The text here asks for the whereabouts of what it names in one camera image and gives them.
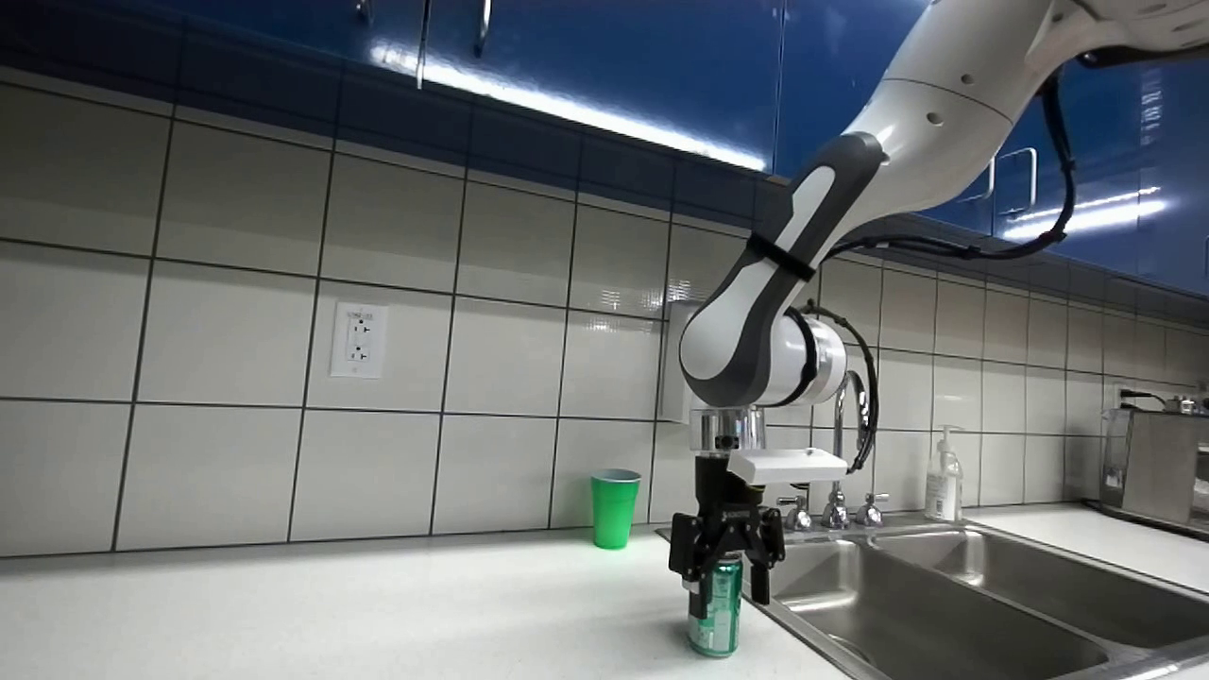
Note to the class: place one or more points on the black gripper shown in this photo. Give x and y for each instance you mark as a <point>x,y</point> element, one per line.
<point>732,518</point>

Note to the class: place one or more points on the green soda can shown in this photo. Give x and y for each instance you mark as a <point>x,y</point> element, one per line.
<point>717,610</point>

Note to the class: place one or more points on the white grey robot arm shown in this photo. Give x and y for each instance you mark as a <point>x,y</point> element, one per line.
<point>931,125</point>

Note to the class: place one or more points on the stainless steel double sink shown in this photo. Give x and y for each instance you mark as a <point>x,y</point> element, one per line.
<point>958,602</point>

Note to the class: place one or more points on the green plastic cup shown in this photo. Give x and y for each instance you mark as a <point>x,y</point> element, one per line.
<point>612,506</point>

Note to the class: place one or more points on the white pump soap bottle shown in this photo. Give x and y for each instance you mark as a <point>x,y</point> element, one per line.
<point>946,482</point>

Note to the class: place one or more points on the silver toaster appliance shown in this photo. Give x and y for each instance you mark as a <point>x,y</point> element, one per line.
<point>1159,464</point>

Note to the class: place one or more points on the blue upper cabinets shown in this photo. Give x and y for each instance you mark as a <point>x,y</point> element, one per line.
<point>683,102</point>

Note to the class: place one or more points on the left faucet handle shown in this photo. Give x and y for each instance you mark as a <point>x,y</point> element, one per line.
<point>800,514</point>

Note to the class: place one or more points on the faucet handle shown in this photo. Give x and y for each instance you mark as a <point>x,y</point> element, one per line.
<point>869,513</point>
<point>800,514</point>

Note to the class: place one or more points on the right faucet handle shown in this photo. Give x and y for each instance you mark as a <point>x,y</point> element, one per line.
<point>869,513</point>

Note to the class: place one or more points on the white wall power outlet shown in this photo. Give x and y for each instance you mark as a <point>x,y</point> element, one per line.
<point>362,343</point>

